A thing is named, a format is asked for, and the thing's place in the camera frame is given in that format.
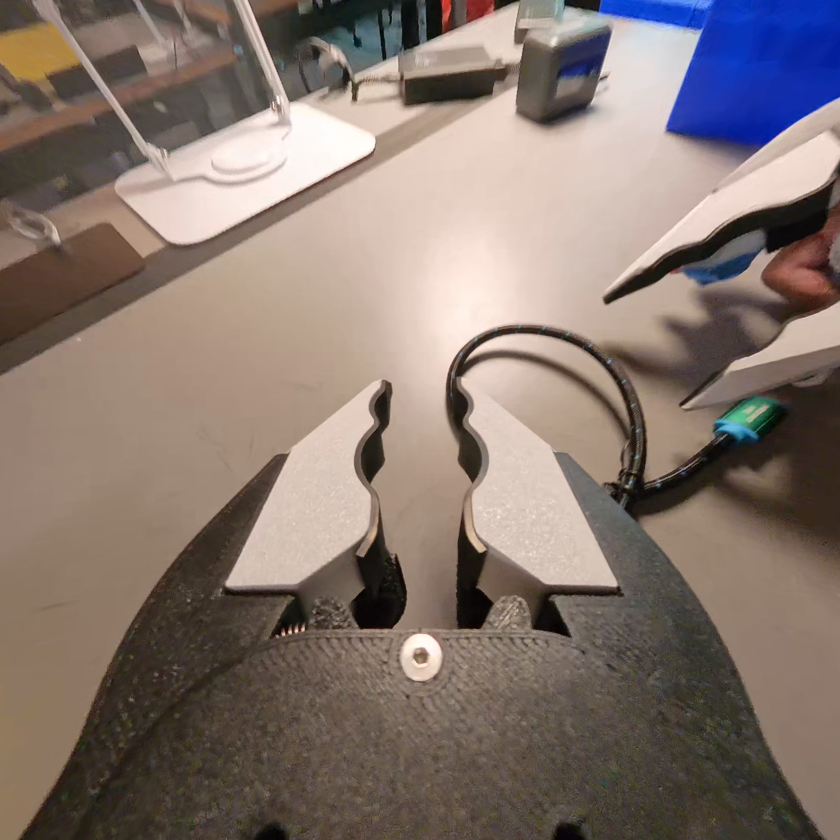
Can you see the small grey charger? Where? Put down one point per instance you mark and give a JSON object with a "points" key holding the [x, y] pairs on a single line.
{"points": [[535, 19]]}

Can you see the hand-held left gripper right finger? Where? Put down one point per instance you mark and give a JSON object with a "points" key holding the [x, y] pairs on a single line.
{"points": [[544, 518]]}

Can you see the black power adapter brick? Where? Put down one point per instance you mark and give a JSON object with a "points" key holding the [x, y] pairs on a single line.
{"points": [[453, 72]]}

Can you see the dark brown desk pad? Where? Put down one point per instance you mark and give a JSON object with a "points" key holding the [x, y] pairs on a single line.
{"points": [[65, 282]]}

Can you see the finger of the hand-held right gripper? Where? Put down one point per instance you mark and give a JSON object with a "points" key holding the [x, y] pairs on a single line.
{"points": [[787, 354], [754, 190]]}

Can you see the blue storage bin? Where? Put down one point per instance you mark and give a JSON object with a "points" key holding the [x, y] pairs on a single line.
{"points": [[754, 79]]}

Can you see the person's right hand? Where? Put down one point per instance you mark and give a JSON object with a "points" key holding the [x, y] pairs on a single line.
{"points": [[807, 275]]}

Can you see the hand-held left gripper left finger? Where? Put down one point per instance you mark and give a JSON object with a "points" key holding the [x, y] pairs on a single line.
{"points": [[308, 512]]}

